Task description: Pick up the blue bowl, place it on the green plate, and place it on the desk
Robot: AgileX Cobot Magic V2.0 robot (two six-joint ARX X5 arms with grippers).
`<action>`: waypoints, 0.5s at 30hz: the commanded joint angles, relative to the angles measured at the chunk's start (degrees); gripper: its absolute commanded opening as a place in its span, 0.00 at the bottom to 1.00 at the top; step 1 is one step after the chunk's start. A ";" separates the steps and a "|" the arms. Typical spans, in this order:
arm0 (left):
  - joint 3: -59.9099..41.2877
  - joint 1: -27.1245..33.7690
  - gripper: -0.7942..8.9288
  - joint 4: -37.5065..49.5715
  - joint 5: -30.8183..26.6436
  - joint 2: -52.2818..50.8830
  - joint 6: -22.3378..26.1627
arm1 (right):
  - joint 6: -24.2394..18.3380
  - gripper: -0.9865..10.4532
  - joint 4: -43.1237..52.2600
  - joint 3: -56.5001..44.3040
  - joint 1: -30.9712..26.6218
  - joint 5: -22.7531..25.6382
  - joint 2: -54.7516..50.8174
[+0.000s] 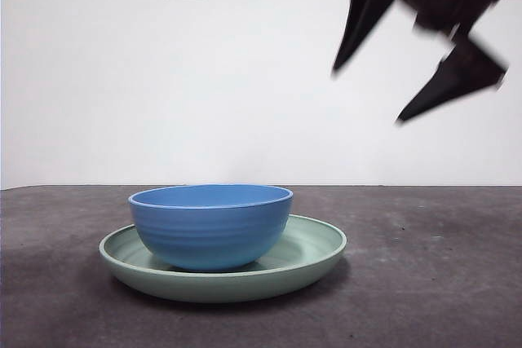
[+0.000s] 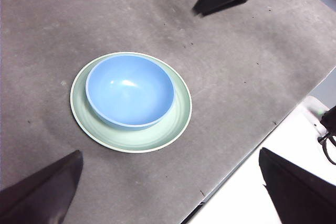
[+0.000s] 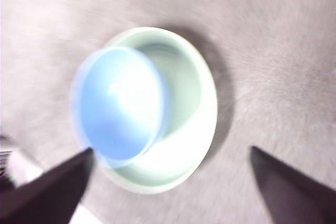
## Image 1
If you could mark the green round plate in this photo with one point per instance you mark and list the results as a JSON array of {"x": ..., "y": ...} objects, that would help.
[{"x": 220, "y": 287}]

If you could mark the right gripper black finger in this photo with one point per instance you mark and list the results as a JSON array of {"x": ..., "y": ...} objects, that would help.
[
  {"x": 461, "y": 75},
  {"x": 367, "y": 10}
]

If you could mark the blue ribbed bowl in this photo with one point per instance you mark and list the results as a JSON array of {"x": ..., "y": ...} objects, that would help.
[{"x": 208, "y": 234}]

